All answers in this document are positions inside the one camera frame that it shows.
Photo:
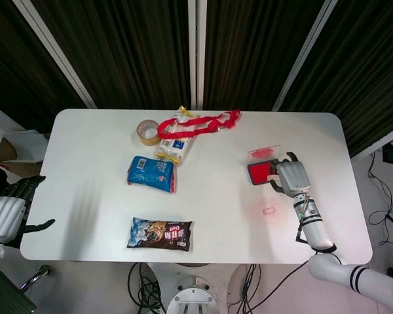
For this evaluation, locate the black pleated curtain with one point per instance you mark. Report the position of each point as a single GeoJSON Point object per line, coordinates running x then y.
{"type": "Point", "coordinates": [363, 65]}
{"type": "Point", "coordinates": [13, 65]}
{"type": "Point", "coordinates": [118, 49]}
{"type": "Point", "coordinates": [255, 49]}

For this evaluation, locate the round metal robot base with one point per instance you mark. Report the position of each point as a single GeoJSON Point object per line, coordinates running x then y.
{"type": "Point", "coordinates": [191, 296]}

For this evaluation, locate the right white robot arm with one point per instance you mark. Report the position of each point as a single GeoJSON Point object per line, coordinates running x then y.
{"type": "Point", "coordinates": [314, 229]}

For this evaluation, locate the brown packing tape roll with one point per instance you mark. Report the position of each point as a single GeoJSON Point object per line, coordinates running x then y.
{"type": "Point", "coordinates": [147, 141]}

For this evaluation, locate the blue snack bag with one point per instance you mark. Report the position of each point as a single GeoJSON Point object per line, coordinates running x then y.
{"type": "Point", "coordinates": [147, 173]}

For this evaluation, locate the white yellow snack bag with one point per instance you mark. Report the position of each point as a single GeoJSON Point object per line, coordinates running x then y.
{"type": "Point", "coordinates": [175, 147]}

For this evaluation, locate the dark chocolate snack bag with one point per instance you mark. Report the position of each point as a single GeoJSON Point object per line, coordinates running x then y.
{"type": "Point", "coordinates": [163, 233]}

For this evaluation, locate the chrome chair leg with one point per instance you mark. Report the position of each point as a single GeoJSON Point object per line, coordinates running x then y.
{"type": "Point", "coordinates": [32, 279]}

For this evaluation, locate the red ink pad case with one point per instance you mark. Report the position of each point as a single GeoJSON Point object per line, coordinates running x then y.
{"type": "Point", "coordinates": [258, 173]}

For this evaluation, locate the dark green panel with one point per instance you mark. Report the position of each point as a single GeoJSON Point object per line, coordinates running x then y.
{"type": "Point", "coordinates": [6, 297]}

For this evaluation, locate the white frame post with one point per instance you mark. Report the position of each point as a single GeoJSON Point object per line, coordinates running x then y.
{"type": "Point", "coordinates": [304, 49]}
{"type": "Point", "coordinates": [380, 140]}
{"type": "Point", "coordinates": [201, 65]}
{"type": "Point", "coordinates": [54, 49]}

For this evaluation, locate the brown cardboard box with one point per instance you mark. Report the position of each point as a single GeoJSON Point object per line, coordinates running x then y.
{"type": "Point", "coordinates": [19, 147]}

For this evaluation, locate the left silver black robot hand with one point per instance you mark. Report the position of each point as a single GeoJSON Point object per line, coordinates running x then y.
{"type": "Point", "coordinates": [1, 219]}

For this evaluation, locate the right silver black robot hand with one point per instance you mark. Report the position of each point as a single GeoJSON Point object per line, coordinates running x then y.
{"type": "Point", "coordinates": [293, 178]}

